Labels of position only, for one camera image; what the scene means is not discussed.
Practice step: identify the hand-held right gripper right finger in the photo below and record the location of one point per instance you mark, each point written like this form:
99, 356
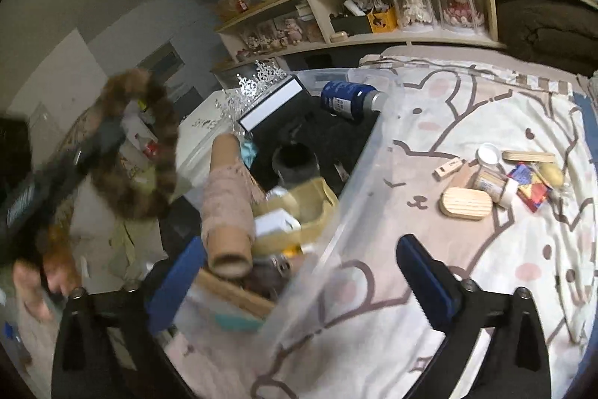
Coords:
423, 282

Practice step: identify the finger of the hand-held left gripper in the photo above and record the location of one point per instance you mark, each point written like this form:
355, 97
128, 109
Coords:
105, 144

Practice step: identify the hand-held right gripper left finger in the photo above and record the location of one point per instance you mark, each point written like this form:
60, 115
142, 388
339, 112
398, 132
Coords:
180, 277

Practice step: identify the brown furry headband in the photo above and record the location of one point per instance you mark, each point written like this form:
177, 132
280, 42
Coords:
163, 132

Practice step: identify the clear plastic storage bin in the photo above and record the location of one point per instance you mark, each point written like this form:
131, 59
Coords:
336, 216

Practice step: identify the jar with white lid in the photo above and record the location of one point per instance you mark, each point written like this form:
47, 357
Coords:
493, 189

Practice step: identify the silver pearl tiara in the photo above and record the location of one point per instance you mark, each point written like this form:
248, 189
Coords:
254, 83

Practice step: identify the person's left hand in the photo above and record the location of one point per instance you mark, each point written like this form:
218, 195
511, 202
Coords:
32, 287

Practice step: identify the cartoon printed blanket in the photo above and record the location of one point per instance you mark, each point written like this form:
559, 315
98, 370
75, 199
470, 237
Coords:
467, 287

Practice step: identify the white cabinet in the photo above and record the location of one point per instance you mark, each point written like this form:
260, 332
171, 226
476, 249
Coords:
201, 142

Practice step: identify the small white box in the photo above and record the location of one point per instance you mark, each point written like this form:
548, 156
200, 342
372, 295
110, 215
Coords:
275, 222

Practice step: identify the small wooden whistle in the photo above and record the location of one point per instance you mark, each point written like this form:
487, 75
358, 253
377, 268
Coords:
447, 168

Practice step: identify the red colourful packet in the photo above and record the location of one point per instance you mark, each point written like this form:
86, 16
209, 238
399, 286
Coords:
530, 191

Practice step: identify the round white lid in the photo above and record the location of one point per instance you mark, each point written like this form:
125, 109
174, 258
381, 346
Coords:
488, 153

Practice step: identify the black round cup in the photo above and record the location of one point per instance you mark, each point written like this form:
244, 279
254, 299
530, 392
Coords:
295, 163

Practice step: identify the flat wooden strip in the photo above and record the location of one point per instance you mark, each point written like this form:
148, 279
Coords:
528, 156

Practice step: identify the small yellow potato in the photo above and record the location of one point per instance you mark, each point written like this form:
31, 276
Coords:
551, 174

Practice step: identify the black box with white edge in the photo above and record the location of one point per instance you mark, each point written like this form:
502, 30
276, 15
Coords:
273, 104

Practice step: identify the red bottles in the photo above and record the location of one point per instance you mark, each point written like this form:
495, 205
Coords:
239, 1

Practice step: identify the blue bottle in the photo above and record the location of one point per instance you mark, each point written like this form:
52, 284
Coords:
348, 100

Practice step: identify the row of small figurines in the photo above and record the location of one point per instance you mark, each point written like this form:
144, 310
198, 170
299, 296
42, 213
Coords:
280, 35

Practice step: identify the blue sheet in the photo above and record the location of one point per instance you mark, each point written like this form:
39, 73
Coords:
586, 114

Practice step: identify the small yellow box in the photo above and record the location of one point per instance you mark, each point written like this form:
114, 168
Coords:
382, 20

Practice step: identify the black shelf box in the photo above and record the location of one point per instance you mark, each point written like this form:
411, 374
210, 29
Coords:
349, 24

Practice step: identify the clear jar with beige doll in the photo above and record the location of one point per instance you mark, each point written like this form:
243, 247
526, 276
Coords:
413, 6

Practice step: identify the clear jar with red doll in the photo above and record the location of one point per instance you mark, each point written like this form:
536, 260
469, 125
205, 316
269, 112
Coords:
460, 4

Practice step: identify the brown cushion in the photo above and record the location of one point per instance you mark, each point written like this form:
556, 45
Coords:
546, 25

